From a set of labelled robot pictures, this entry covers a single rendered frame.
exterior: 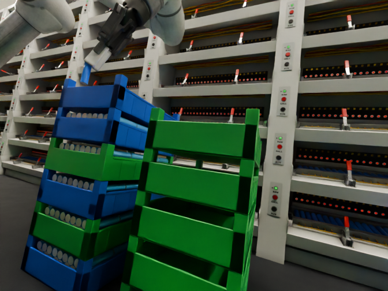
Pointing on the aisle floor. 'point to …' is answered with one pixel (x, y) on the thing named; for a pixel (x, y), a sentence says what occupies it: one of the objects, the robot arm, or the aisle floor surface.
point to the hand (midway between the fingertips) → (98, 56)
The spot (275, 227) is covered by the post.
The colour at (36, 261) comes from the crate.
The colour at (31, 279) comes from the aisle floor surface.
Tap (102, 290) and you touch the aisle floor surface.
